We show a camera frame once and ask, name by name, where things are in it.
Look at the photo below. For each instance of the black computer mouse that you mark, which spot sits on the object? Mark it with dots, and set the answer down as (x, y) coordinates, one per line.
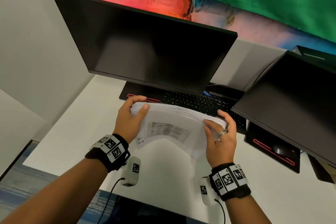
(280, 149)

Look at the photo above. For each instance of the glossy black box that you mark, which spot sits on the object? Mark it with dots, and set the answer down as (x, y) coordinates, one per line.
(225, 91)

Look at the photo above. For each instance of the stack of white printed papers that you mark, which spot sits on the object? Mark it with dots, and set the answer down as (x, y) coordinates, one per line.
(178, 116)

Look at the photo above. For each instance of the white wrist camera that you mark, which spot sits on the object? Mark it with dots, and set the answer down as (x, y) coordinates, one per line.
(206, 199)
(128, 178)

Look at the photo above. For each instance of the person's right forearm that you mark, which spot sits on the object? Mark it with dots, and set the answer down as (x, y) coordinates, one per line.
(246, 213)

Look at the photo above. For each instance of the person's left hand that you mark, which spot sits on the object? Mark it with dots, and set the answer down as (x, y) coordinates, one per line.
(127, 124)

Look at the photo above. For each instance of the black mouse pad red trim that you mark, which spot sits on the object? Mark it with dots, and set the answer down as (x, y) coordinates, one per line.
(256, 134)

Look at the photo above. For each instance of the black right wristband with markers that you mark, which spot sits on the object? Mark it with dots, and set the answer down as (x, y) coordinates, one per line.
(236, 195)

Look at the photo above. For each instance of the black computer monitor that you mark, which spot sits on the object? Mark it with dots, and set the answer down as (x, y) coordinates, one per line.
(147, 45)
(288, 105)

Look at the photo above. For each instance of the person's dark trousers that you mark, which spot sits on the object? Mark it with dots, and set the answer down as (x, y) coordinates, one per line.
(136, 213)

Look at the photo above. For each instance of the person's left forearm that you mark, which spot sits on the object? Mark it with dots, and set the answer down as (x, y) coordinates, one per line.
(57, 195)

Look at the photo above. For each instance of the grey desk divider panel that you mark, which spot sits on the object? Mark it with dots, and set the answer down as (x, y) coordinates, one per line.
(246, 61)

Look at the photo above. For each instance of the person's right hand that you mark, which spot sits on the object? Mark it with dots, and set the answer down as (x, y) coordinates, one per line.
(220, 147)

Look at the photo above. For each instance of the black left wristband with markers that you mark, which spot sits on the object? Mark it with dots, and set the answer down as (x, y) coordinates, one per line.
(95, 154)

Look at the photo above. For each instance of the black flat device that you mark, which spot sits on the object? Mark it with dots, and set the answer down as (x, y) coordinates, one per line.
(320, 171)

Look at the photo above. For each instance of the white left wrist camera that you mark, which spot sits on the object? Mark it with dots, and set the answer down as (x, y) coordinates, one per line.
(128, 178)

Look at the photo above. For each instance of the black red-striped monitor base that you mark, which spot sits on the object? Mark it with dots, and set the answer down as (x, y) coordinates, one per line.
(131, 88)

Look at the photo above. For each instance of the white table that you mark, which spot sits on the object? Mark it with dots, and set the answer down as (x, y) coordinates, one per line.
(78, 126)

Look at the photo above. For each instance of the black keyboard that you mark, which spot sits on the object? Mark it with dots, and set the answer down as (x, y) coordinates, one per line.
(191, 101)

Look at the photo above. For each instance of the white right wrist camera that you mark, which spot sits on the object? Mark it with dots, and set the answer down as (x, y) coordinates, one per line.
(206, 199)

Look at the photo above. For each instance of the black wristband with markers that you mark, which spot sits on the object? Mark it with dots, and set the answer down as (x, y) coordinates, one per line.
(236, 195)
(95, 154)

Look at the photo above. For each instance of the dark grey box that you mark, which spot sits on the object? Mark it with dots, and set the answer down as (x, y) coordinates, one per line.
(315, 54)

